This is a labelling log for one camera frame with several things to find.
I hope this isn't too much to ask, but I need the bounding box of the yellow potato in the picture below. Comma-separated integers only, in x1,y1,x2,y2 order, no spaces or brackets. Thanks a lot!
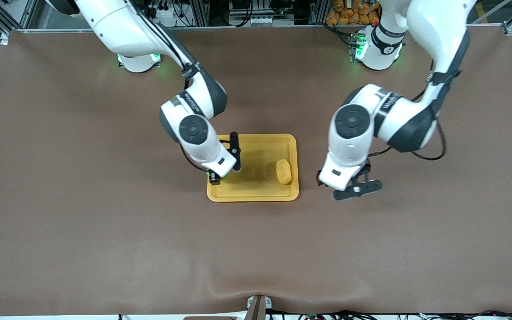
276,159,292,185

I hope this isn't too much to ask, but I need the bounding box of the yellow plastic tray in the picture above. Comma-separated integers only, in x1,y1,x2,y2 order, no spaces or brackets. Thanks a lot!
207,134,300,203

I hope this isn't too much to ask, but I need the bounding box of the brown table mat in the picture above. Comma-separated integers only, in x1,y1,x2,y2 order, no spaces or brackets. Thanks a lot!
0,26,512,317

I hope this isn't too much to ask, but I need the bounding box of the white power strip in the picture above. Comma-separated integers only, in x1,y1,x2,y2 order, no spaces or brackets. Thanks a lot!
149,5,182,21

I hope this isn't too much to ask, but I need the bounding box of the bag of orange snacks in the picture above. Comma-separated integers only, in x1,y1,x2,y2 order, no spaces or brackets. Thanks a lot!
326,0,381,25

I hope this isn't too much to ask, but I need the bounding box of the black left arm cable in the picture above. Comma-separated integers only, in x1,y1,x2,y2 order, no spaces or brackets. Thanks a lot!
368,119,447,161

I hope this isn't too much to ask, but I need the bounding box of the aluminium frame rail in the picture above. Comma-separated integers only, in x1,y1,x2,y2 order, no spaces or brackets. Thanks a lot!
15,24,505,33

